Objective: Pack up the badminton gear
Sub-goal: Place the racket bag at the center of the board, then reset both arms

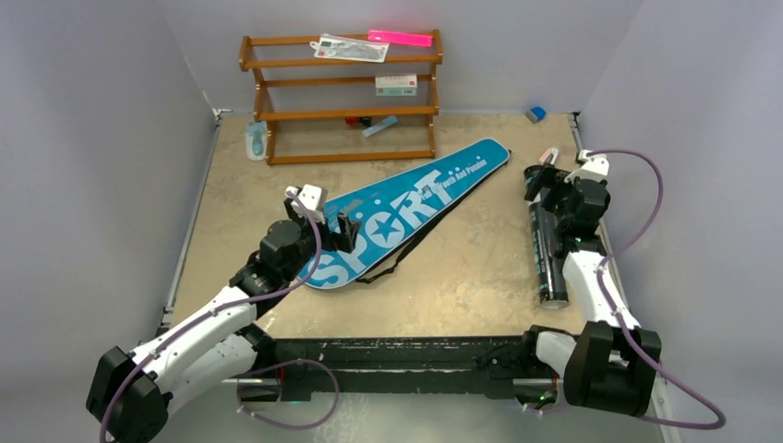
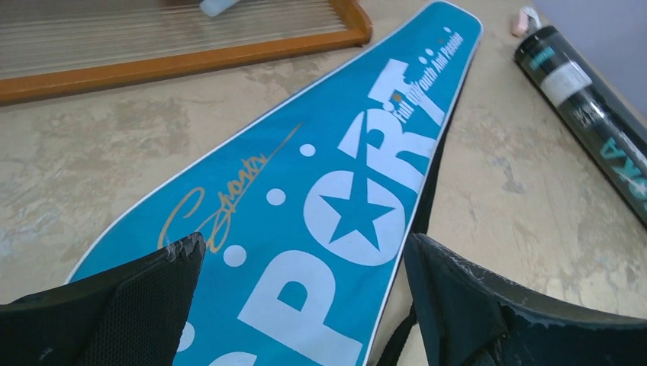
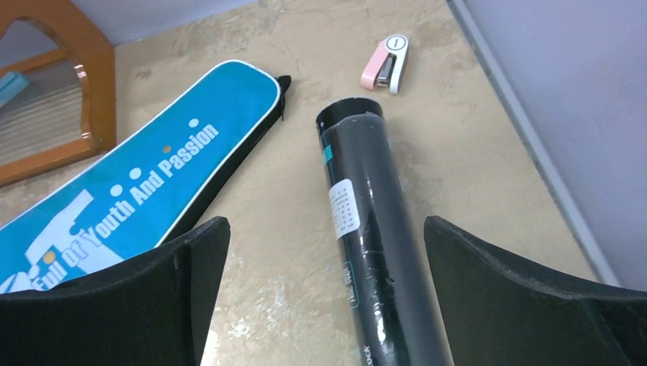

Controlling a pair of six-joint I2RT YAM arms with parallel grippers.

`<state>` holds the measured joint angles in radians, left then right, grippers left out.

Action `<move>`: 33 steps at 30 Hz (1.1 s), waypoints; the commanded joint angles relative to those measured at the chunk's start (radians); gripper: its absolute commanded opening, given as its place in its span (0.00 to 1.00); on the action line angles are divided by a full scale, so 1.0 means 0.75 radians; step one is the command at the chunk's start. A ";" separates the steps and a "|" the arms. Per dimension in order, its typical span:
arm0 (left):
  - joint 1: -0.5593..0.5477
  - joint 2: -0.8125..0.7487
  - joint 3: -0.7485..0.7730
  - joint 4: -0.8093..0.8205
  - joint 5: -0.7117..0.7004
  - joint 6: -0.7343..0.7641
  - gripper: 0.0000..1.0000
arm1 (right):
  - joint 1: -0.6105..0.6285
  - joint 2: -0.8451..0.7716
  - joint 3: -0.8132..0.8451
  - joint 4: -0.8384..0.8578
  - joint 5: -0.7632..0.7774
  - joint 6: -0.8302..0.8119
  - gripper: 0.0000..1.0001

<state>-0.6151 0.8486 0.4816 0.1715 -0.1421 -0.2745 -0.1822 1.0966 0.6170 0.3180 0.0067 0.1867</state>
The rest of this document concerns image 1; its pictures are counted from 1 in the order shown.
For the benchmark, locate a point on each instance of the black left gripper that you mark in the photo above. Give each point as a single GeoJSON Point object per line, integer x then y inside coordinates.
{"type": "Point", "coordinates": [343, 240]}

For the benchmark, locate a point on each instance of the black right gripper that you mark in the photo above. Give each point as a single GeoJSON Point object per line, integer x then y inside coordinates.
{"type": "Point", "coordinates": [547, 185]}

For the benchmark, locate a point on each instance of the blue racket bag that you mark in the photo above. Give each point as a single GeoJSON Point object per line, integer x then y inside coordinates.
{"type": "Point", "coordinates": [396, 211]}

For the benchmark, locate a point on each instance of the black shuttlecock tube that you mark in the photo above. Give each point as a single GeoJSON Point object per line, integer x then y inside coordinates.
{"type": "Point", "coordinates": [551, 286]}

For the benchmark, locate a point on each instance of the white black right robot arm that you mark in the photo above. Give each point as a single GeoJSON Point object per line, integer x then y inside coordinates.
{"type": "Point", "coordinates": [600, 368]}

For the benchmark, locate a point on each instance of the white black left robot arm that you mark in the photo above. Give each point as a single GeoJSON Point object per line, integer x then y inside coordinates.
{"type": "Point", "coordinates": [134, 394]}

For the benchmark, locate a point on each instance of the pink white small clip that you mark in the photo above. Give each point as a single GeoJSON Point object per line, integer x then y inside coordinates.
{"type": "Point", "coordinates": [550, 156]}

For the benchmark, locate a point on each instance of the blue white eraser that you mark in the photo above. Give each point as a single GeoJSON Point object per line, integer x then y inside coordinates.
{"type": "Point", "coordinates": [536, 114]}

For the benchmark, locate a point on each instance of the red black stamp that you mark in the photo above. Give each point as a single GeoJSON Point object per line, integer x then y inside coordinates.
{"type": "Point", "coordinates": [358, 121]}

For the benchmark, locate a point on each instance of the blue white packaged item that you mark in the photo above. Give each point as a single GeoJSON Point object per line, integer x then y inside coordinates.
{"type": "Point", "coordinates": [256, 140]}

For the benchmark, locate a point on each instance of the wooden shelf rack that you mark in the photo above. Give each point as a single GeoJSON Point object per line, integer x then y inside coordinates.
{"type": "Point", "coordinates": [292, 85]}

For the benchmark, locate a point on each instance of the white green small box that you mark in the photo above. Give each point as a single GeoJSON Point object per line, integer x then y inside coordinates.
{"type": "Point", "coordinates": [404, 85]}

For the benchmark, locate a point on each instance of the pink ruler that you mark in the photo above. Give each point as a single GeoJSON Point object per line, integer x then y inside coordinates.
{"type": "Point", "coordinates": [400, 38]}

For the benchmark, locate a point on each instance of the white plastic package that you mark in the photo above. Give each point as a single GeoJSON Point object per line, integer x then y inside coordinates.
{"type": "Point", "coordinates": [342, 48]}

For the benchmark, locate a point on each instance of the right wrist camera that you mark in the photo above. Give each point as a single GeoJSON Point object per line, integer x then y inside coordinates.
{"type": "Point", "coordinates": [592, 166]}

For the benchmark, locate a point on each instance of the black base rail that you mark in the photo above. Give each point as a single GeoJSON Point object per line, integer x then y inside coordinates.
{"type": "Point", "coordinates": [487, 365]}

